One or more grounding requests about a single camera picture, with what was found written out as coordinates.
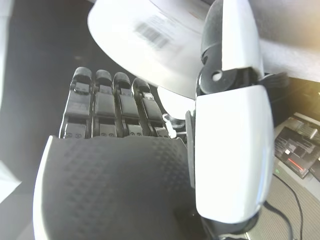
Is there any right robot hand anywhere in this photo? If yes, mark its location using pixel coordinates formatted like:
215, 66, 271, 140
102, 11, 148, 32
32, 0, 276, 240

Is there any black device with red line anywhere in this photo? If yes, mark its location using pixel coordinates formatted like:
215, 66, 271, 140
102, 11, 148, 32
273, 112, 320, 181

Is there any thin black cable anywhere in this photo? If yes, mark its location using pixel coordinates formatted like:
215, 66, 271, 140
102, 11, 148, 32
263, 173, 308, 240

